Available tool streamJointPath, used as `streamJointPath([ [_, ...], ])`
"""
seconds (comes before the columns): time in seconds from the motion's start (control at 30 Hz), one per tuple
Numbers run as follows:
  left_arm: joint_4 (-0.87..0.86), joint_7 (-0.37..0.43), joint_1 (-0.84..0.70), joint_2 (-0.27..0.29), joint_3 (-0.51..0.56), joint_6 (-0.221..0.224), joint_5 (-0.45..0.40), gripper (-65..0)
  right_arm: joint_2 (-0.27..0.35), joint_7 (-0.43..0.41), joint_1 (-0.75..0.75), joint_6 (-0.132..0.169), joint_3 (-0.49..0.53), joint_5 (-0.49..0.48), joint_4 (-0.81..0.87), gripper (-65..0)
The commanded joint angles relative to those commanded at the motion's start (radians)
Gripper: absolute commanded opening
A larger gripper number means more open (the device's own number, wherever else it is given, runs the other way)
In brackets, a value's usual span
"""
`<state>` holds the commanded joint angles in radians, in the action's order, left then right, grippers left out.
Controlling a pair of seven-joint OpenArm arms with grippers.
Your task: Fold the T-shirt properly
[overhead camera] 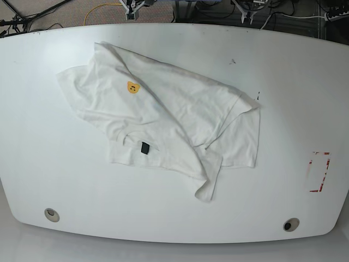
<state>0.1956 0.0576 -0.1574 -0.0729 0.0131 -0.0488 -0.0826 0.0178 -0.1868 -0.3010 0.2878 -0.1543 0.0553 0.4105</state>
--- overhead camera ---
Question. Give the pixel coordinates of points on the white printed T-shirt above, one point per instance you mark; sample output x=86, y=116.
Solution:
x=157, y=115

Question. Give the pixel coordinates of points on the red tape rectangle marking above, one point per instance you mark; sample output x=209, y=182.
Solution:
x=317, y=171

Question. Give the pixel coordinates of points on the black tripod stand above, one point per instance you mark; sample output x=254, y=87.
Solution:
x=20, y=24

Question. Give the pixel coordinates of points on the white power strip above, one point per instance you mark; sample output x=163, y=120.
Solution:
x=336, y=14

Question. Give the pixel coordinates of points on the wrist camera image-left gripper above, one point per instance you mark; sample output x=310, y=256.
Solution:
x=132, y=8

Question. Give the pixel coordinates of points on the left table cable grommet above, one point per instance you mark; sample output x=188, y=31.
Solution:
x=51, y=215

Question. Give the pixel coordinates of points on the table cable grommet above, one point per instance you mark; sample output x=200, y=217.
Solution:
x=291, y=224
x=51, y=215

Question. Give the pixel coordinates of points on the right table cable grommet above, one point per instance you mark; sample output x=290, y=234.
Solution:
x=291, y=224

